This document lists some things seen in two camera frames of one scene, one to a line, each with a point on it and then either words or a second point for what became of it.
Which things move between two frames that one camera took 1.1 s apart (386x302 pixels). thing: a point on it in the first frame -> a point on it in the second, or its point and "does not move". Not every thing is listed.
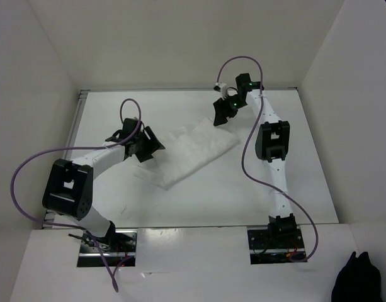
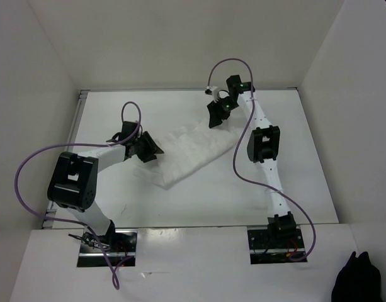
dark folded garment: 359,280 does not move
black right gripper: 221,110 -> 215,114
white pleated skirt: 187,150 does not move
